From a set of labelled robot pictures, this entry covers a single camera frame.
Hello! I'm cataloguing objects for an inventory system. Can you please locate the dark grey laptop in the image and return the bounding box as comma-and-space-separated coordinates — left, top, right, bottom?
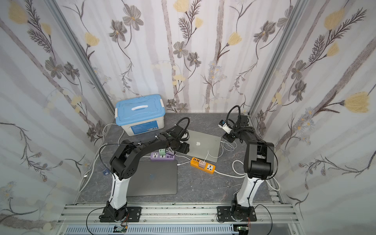
127, 160, 178, 197

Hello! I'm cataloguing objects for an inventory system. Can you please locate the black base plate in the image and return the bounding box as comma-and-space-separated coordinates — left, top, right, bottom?
99, 207, 142, 222
217, 206, 257, 222

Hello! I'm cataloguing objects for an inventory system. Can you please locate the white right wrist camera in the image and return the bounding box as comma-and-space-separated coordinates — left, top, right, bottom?
218, 120, 232, 134

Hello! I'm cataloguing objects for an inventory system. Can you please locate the aluminium rail frame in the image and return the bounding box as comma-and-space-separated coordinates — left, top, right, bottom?
52, 203, 304, 235

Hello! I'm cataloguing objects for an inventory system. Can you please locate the white cable left side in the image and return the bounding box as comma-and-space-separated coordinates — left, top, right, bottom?
78, 122, 125, 193

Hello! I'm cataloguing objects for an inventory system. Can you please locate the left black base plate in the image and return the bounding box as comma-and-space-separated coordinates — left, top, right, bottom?
99, 207, 142, 222

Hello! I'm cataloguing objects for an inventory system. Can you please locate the pink usb charger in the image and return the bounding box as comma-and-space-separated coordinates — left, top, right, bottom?
198, 161, 206, 169

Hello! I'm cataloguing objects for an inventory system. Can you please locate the blue lid storage box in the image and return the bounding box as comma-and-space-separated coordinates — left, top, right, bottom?
115, 94, 166, 136

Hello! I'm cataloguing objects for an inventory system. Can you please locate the white thick power cable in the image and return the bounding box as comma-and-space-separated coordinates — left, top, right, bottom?
213, 160, 281, 192

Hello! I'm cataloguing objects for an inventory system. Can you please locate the green usb charger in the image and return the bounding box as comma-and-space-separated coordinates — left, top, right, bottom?
159, 149, 166, 156

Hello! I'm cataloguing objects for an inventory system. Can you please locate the orange power strip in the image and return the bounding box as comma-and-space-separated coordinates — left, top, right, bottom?
190, 158, 215, 174

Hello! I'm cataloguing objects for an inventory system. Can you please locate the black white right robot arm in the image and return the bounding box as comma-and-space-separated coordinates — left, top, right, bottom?
218, 105, 276, 222

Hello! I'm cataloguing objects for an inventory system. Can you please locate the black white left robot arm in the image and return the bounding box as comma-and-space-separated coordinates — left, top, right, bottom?
99, 117, 191, 222

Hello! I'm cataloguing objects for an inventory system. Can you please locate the purple power strip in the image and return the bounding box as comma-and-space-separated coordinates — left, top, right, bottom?
150, 152, 175, 161

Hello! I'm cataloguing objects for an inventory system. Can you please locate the silver apple laptop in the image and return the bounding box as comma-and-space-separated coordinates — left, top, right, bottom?
187, 130, 221, 163

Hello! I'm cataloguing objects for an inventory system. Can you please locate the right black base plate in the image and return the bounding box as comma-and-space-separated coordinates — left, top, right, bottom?
217, 206, 257, 222

